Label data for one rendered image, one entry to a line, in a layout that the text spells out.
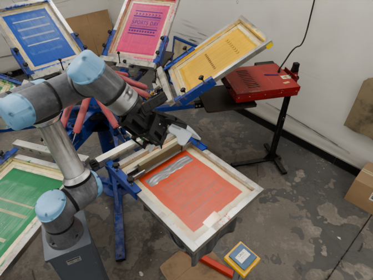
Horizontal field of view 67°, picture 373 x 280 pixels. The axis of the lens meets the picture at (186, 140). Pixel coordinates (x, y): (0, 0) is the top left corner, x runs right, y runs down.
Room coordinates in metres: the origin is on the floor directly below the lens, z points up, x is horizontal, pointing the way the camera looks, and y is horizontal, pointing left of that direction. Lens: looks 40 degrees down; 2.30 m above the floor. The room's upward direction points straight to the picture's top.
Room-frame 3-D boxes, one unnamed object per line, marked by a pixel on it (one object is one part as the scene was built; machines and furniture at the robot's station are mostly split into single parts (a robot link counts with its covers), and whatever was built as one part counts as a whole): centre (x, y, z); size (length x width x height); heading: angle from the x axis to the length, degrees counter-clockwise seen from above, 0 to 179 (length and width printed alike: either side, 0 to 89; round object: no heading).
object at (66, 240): (0.67, 0.53, 1.25); 0.15 x 0.15 x 0.10
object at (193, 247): (1.18, 0.02, 0.97); 0.79 x 0.58 x 0.04; 43
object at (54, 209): (0.67, 0.52, 1.37); 0.13 x 0.12 x 0.14; 141
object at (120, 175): (1.17, 0.38, 0.98); 0.30 x 0.05 x 0.07; 43
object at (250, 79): (2.27, -0.66, 1.06); 0.61 x 0.46 x 0.12; 103
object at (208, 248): (0.97, -0.18, 0.74); 0.45 x 0.03 x 0.43; 133
